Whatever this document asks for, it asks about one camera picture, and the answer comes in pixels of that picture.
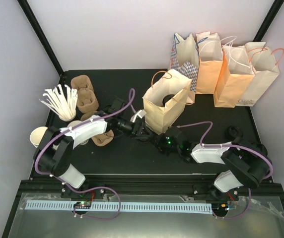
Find cream paper bag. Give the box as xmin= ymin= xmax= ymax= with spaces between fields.
xmin=142 ymin=69 xmax=196 ymax=134

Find black paper cup with lid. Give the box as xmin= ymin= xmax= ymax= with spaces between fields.
xmin=135 ymin=135 xmax=152 ymax=145

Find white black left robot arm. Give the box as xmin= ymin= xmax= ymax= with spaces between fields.
xmin=34 ymin=99 xmax=153 ymax=198

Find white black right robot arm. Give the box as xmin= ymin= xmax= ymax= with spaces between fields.
xmin=152 ymin=126 xmax=273 ymax=200

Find brown pulp carrier on table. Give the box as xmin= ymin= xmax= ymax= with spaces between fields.
xmin=80 ymin=111 xmax=114 ymax=147

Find brown pulp cup carrier stack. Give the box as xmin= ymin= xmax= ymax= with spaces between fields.
xmin=71 ymin=75 xmax=99 ymax=114

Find white cup of straws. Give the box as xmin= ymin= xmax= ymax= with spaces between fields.
xmin=40 ymin=84 xmax=78 ymax=122

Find blue patterned paper bag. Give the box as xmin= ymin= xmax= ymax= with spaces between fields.
xmin=169 ymin=33 xmax=199 ymax=93

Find black cup lids stack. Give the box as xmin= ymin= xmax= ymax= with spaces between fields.
xmin=253 ymin=142 xmax=268 ymax=156

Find kraft paper cup stack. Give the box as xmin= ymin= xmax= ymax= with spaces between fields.
xmin=29 ymin=126 xmax=48 ymax=148

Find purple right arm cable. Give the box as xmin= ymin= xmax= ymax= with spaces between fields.
xmin=176 ymin=120 xmax=274 ymax=179

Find light blue cable duct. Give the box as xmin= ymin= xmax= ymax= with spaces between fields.
xmin=25 ymin=200 xmax=213 ymax=215

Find orange paper bag white handles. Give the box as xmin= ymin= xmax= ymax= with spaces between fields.
xmin=213 ymin=36 xmax=255 ymax=108

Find orange paper bag blue handles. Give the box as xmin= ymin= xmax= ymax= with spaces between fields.
xmin=196 ymin=31 xmax=223 ymax=94

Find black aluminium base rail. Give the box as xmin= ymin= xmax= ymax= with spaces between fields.
xmin=20 ymin=173 xmax=284 ymax=201

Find beige paper bag orange handles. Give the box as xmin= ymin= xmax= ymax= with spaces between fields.
xmin=236 ymin=42 xmax=284 ymax=107

